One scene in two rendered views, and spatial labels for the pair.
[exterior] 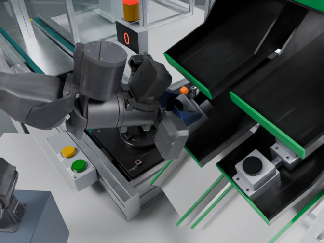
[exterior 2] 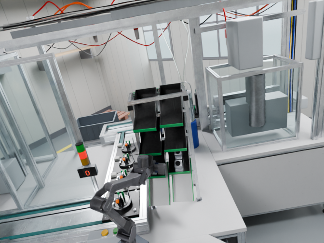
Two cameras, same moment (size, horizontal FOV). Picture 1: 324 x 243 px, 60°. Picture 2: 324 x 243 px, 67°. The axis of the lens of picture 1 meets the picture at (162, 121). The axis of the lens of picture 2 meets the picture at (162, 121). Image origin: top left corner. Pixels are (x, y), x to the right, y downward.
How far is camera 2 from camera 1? 1.09 m
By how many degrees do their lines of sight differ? 45
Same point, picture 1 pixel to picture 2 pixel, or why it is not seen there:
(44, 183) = not seen: outside the picture
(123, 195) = (143, 220)
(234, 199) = (174, 184)
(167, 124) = (159, 165)
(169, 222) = (161, 220)
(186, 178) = (157, 194)
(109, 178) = not seen: hidden behind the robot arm
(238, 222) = (181, 188)
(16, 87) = (133, 176)
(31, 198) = not seen: hidden behind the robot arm
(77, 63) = (141, 162)
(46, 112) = (142, 177)
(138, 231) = (156, 231)
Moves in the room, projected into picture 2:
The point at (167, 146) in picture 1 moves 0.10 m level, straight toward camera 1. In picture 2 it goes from (163, 169) to (178, 174)
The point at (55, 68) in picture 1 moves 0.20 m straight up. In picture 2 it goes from (28, 229) to (17, 206)
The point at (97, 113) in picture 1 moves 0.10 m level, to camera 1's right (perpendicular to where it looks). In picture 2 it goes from (147, 172) to (158, 162)
